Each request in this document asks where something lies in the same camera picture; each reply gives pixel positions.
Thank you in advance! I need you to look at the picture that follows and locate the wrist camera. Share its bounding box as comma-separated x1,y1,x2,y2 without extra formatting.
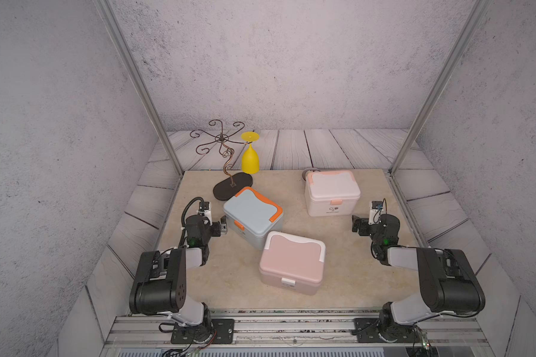
198,201,212,225
369,200,384,225

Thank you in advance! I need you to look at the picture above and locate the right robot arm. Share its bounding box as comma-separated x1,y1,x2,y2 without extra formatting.
351,214,486,343

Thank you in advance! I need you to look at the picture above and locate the white pink medicine box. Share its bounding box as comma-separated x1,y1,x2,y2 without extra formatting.
305,170,361,217

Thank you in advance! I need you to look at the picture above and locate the grey orange medicine box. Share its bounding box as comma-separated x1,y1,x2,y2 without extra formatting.
223,187,284,250

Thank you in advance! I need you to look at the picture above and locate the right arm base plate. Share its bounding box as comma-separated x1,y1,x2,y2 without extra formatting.
351,318,421,344

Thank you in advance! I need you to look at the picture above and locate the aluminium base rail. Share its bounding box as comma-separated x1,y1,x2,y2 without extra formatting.
104,309,494,356

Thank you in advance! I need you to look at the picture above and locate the yellow plastic wine glass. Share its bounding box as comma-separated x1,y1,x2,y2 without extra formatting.
241,132,260,175

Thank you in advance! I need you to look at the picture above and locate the brown wire glass rack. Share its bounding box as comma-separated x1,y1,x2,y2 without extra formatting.
190,119,253,202

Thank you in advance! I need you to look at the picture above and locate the left aluminium frame post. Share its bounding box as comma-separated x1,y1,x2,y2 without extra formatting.
94,0,184,176

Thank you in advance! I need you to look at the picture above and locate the right aluminium frame post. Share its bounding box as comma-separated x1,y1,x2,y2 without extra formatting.
388,0,491,177

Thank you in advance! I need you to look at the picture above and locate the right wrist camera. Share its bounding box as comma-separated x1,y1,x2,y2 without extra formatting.
369,200,384,225

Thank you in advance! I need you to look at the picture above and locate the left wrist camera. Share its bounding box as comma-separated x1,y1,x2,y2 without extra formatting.
198,201,212,225

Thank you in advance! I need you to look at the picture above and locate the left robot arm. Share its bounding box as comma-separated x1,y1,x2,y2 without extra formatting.
129,197,226,333

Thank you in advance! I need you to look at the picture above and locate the aluminium frame post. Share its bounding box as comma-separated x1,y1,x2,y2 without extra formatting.
388,0,491,177
94,0,184,176

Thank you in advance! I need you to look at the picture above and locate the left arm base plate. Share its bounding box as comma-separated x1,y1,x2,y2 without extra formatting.
171,318,235,345

